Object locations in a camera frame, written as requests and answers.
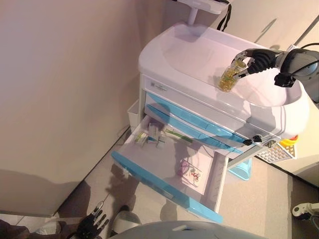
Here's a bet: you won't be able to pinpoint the robot left hand black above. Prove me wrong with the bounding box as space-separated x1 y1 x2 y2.
77 201 110 238

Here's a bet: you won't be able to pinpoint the robot right hand black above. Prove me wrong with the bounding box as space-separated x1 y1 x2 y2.
233 48 277 80

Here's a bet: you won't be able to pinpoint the clear bottle yellow capsules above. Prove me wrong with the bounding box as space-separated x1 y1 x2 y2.
218 59 246 92

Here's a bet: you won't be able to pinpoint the green white medicine box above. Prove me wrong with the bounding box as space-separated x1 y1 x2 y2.
134 132 148 148

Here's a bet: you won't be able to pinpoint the blue white medicine box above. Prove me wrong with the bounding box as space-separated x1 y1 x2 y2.
148 123 160 142

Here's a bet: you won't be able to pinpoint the pink medicine box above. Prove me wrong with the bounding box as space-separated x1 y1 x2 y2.
178 159 210 189

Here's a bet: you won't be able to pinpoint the long green medicine box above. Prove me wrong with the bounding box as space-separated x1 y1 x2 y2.
163 127 193 143

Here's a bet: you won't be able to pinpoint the robot left leg silver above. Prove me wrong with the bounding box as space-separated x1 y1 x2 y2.
113 210 143 233

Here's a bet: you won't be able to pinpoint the white medical cart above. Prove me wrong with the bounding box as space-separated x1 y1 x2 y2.
111 21 311 224

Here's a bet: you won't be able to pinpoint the person leg camouflage trousers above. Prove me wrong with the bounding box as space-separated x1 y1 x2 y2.
0 218 31 239

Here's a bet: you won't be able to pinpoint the black cart keys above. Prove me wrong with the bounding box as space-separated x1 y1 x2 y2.
243 133 263 146

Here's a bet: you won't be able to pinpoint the yellow sharps container red lid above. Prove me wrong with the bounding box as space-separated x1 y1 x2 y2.
279 135 299 148

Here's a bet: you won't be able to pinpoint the white mesh basket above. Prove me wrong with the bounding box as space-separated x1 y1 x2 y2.
256 143 298 163

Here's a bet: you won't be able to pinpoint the grey robot torso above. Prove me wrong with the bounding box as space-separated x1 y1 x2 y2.
109 220 272 239

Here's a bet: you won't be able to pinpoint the light blue waste bin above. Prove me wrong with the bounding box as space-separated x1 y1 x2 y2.
228 158 253 182

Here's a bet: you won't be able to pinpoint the white side bin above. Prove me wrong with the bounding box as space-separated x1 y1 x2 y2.
127 99 141 130

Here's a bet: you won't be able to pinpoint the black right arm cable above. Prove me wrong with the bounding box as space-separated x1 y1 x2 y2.
296 42 319 73

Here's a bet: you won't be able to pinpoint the black hanging strap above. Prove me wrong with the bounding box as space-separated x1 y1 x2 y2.
215 1 233 32

